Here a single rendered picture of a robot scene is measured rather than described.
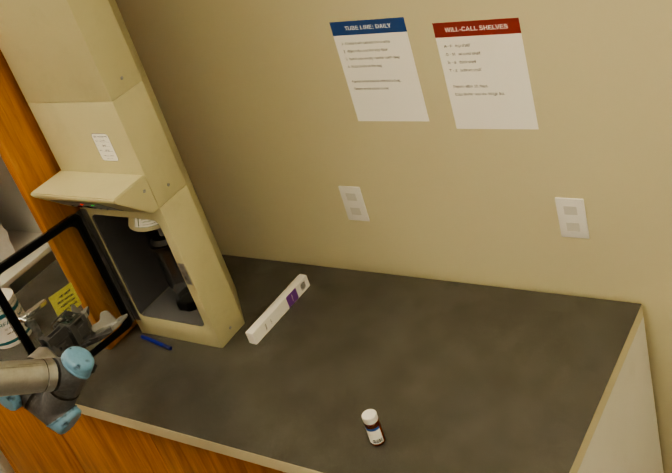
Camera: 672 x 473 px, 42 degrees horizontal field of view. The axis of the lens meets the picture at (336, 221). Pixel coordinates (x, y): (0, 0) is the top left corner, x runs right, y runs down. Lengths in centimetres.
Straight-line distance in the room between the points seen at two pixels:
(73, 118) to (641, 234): 140
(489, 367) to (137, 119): 104
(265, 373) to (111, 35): 93
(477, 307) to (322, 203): 55
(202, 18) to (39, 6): 49
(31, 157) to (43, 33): 41
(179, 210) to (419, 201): 63
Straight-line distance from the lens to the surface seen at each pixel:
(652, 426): 250
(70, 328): 226
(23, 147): 246
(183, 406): 237
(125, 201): 219
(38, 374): 205
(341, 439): 209
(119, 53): 218
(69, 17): 211
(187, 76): 260
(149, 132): 223
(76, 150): 236
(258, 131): 254
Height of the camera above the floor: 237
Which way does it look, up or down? 30 degrees down
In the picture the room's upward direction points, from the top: 18 degrees counter-clockwise
